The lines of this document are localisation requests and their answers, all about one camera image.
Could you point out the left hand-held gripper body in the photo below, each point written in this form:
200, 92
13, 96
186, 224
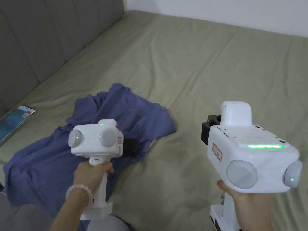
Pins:
96, 139

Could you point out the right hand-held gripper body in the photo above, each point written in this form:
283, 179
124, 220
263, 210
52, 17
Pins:
252, 163

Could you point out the blue shirt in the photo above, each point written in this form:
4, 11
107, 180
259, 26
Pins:
134, 113

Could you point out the person's left forearm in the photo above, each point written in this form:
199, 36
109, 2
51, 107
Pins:
69, 211

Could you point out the person's left hand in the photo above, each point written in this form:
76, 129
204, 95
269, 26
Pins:
89, 173

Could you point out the person's right hand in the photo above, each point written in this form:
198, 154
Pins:
250, 211

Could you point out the smartphone with lit screen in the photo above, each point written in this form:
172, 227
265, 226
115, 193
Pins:
14, 122

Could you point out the bed with pale green sheet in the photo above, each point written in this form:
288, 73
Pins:
192, 60

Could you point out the grey padded headboard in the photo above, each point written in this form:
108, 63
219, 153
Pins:
36, 36

